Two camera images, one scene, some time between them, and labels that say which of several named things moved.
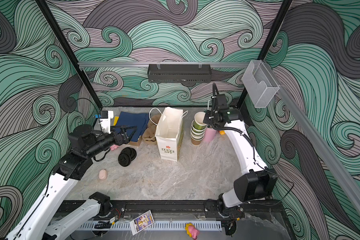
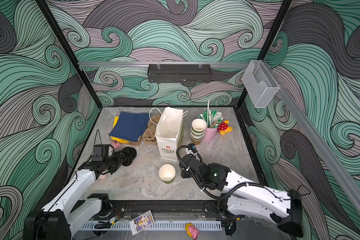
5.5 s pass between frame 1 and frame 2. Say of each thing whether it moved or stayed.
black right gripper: moved
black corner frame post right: stayed
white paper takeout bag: stayed
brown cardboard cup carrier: stayed
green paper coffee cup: moved
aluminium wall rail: stayed
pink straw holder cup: stayed
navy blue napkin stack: stayed
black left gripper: moved
